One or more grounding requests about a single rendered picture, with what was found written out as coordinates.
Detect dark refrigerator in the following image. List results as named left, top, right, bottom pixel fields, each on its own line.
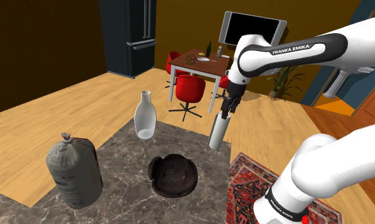
left=98, top=0, right=158, bottom=80

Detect red swivel chair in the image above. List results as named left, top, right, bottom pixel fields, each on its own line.
left=168, top=74, right=207, bottom=123
left=165, top=51, right=192, bottom=90
left=210, top=75, right=235, bottom=101

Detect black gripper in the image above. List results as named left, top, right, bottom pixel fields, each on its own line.
left=220, top=81, right=248, bottom=120

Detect white glass bottle vase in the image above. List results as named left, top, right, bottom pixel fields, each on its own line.
left=133, top=90, right=158, bottom=141

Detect dark brown lobed bowl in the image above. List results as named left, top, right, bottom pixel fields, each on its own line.
left=147, top=153, right=199, bottom=199

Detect green potted plant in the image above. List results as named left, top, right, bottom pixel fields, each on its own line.
left=266, top=64, right=306, bottom=102

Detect silver framed black television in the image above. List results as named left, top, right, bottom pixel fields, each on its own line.
left=218, top=10, right=288, bottom=48

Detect red patterned robot stand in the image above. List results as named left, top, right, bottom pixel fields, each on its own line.
left=225, top=152, right=344, bottom=224

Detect brown dining table white legs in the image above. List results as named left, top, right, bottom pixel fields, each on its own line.
left=168, top=41, right=232, bottom=115

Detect grey tied sack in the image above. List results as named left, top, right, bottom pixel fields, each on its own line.
left=45, top=132, right=104, bottom=209

